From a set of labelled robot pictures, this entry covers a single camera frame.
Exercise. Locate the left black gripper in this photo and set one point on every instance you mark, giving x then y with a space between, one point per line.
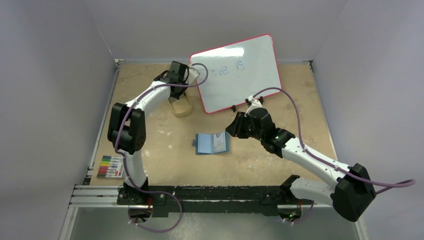
178 95

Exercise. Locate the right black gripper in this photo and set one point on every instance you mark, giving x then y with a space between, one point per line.
236 124

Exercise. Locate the silver VIP card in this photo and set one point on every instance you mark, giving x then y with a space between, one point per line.
220 142

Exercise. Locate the blue leather card holder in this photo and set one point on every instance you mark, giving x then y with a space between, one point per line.
203 144

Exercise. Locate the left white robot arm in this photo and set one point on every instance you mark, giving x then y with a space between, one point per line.
127 127

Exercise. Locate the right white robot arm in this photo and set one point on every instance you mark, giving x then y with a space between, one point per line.
346 188

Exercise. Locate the beige oval tray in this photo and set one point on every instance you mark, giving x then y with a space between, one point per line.
180 107

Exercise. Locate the red framed whiteboard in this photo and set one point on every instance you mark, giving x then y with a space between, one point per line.
236 71

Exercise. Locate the colourful marker box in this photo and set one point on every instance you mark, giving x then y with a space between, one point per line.
111 167

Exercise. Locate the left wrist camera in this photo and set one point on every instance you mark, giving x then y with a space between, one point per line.
193 74

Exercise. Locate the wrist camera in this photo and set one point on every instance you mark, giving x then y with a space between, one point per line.
193 74
252 103

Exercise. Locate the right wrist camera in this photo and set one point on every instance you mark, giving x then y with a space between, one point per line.
252 103

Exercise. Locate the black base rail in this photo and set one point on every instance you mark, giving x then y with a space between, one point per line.
268 200

